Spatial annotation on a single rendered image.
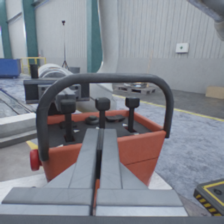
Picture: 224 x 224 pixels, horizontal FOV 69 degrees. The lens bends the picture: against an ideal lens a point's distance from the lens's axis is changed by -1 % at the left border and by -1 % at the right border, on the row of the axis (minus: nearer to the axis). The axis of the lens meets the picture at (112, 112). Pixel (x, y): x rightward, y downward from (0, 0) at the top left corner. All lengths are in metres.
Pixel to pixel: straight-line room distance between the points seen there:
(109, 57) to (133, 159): 0.38
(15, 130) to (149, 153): 1.26
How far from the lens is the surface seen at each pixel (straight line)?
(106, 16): 0.56
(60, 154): 0.21
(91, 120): 0.32
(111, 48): 0.56
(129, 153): 0.25
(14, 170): 1.12
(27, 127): 1.47
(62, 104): 0.24
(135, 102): 0.28
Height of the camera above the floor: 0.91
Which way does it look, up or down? 17 degrees down
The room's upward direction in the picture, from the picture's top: 2 degrees clockwise
